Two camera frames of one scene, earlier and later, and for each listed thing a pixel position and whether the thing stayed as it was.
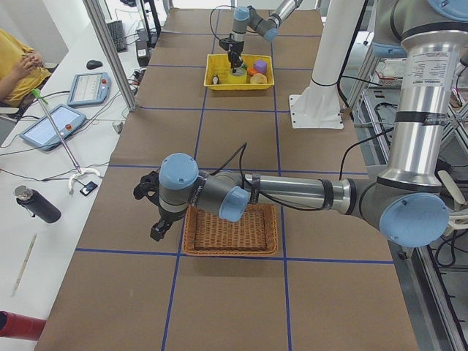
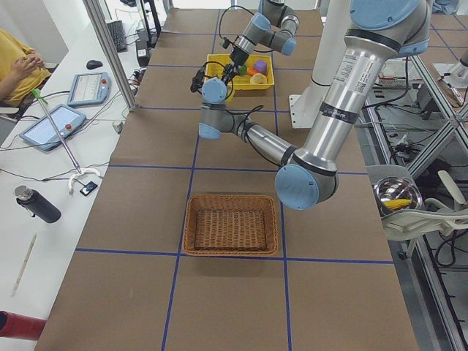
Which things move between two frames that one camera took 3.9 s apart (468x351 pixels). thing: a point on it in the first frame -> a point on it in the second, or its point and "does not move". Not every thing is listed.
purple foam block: x=261 y=66 does not move
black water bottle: x=37 y=203 does not move
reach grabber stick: x=78 y=171 does not move
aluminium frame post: x=95 y=9 does not move
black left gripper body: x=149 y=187 -> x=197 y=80
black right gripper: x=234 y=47 -> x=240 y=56
